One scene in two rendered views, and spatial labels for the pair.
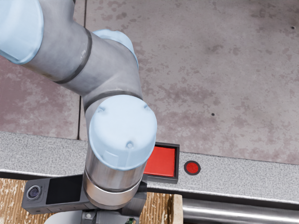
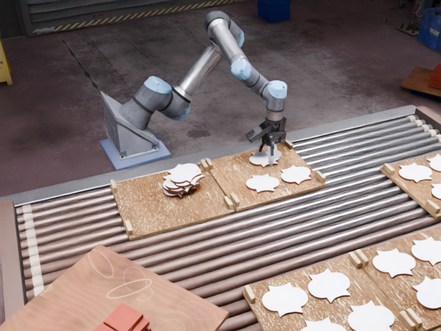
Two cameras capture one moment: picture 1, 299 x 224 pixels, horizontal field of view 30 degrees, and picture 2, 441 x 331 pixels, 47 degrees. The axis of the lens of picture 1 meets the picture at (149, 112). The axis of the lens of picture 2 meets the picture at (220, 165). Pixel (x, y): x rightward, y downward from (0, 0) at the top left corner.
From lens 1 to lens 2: 1.60 m
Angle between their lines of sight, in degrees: 23
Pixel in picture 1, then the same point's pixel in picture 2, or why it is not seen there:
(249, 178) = (302, 134)
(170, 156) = not seen: hidden behind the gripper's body
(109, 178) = (279, 104)
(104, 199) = (277, 117)
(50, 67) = (253, 78)
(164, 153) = not seen: hidden behind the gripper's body
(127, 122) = (279, 83)
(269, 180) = (310, 132)
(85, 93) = (260, 87)
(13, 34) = (246, 67)
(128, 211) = (281, 128)
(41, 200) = (254, 134)
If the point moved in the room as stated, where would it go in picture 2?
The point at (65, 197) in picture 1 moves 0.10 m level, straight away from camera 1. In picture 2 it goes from (262, 129) to (248, 119)
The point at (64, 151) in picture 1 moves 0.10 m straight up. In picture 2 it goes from (236, 147) to (236, 129)
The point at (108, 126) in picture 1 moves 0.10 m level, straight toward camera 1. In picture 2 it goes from (275, 85) to (288, 96)
